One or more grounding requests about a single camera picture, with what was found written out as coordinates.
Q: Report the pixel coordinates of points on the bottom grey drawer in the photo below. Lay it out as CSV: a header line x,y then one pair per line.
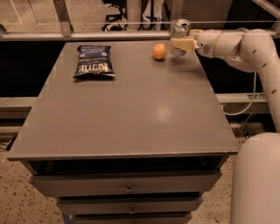
x,y
141,218

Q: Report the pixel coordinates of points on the middle grey drawer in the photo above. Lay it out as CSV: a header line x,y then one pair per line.
x,y
134,205

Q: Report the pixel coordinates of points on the metal railing frame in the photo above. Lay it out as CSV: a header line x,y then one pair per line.
x,y
77,20

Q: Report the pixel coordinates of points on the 7up soda can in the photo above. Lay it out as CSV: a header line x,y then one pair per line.
x,y
180,29

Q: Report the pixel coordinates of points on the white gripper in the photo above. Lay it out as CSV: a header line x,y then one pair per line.
x,y
206,42

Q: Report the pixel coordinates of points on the orange fruit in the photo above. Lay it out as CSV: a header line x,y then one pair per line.
x,y
159,51

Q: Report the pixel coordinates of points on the blue Kettle chips bag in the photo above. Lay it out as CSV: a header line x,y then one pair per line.
x,y
94,60

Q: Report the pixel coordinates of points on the grey drawer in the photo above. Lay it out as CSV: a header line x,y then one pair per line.
x,y
125,183
134,205
141,218

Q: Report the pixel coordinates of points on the top grey drawer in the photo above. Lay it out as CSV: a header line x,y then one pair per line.
x,y
125,183

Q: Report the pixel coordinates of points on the grey drawer cabinet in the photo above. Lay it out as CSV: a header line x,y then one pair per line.
x,y
153,116

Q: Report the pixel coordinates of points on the black office chair base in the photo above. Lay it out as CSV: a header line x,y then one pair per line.
x,y
116,22

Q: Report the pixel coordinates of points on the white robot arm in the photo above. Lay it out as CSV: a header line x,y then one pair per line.
x,y
255,195

